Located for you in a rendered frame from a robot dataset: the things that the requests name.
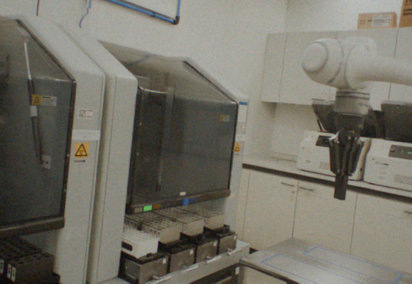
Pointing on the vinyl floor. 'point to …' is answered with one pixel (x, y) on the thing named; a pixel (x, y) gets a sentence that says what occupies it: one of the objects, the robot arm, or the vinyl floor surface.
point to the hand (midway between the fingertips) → (340, 187)
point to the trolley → (317, 265)
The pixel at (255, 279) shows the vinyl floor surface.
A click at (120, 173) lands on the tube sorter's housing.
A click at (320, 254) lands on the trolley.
